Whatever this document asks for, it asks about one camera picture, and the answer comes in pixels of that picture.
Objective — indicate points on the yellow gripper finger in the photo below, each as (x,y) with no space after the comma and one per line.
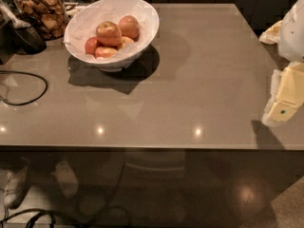
(287,95)
(271,34)

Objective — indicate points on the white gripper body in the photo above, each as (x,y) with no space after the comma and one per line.
(293,32)

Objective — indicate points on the large top red apple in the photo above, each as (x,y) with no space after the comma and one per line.
(108,34)

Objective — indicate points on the red apple back right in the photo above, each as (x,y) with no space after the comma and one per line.
(129,27)

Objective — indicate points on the yellowish apple middle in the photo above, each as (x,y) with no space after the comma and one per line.
(125,41)

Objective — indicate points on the red apple front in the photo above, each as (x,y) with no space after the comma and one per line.
(105,52)

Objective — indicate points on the red apple left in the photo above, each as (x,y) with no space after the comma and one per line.
(91,45)

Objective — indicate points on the white paper bowl liner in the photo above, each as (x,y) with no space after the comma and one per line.
(79,26)

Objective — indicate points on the white bowl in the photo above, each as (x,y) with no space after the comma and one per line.
(82,19)

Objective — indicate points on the glass jar of chips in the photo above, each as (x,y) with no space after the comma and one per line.
(50,16)

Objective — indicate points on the black round appliance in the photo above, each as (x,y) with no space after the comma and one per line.
(30,40)

